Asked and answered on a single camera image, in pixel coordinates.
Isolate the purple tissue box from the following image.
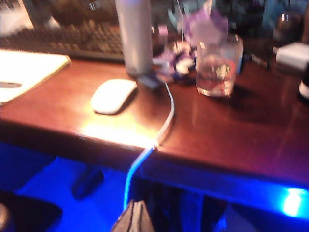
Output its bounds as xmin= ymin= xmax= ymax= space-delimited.
xmin=182 ymin=0 xmax=230 ymax=45

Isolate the white computer mouse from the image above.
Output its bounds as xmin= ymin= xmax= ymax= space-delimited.
xmin=91 ymin=79 xmax=138 ymax=115

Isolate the white cable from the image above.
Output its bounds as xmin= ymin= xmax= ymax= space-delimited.
xmin=123 ymin=82 xmax=176 ymax=211

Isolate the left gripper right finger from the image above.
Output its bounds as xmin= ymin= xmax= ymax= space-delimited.
xmin=134 ymin=200 xmax=155 ymax=232

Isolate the white notebook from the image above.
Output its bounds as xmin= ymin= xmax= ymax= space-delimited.
xmin=0 ymin=49 xmax=72 ymax=106

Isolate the white thermos bottle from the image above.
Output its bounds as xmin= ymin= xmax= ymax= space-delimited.
xmin=115 ymin=0 xmax=154 ymax=76

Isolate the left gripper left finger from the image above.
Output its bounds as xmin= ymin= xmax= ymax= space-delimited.
xmin=111 ymin=200 xmax=135 ymax=232

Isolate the black keyboard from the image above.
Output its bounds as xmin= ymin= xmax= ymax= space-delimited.
xmin=0 ymin=20 xmax=126 ymax=61

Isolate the printed glass cup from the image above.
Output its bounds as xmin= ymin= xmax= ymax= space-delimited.
xmin=195 ymin=33 xmax=244 ymax=97

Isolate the white power adapter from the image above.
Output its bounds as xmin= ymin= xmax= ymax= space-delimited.
xmin=275 ymin=42 xmax=309 ymax=71

